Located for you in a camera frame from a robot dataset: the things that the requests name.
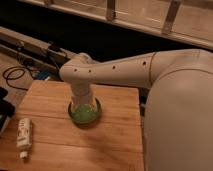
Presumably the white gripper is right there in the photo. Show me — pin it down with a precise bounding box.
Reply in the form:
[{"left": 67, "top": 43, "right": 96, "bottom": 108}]
[{"left": 71, "top": 83, "right": 94, "bottom": 111}]

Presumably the white plastic bottle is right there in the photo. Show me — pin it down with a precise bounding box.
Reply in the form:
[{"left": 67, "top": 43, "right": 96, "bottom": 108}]
[{"left": 17, "top": 118, "right": 32, "bottom": 160}]

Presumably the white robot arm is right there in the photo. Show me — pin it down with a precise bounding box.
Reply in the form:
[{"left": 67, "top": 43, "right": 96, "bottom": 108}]
[{"left": 60, "top": 49, "right": 213, "bottom": 171}]

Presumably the green ceramic bowl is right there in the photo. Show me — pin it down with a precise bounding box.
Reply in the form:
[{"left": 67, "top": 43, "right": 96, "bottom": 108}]
[{"left": 68, "top": 98, "right": 102, "bottom": 125}]

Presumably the black device at left edge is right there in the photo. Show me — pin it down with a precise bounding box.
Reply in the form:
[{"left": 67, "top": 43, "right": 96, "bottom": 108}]
[{"left": 0, "top": 87, "right": 15, "bottom": 135}]

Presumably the metal rail frame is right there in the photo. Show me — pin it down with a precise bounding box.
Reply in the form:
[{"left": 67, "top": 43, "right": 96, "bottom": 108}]
[{"left": 0, "top": 27, "right": 95, "bottom": 75}]

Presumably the black clamp on rail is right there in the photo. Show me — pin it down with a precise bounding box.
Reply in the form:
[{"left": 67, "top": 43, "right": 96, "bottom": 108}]
[{"left": 46, "top": 41, "right": 68, "bottom": 63}]

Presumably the black cable loop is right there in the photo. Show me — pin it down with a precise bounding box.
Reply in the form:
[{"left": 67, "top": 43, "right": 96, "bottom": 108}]
[{"left": 2, "top": 65, "right": 34, "bottom": 91}]

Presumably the wooden window frame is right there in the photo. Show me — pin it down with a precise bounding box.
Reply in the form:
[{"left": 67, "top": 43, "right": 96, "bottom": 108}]
[{"left": 21, "top": 0, "right": 213, "bottom": 50}]

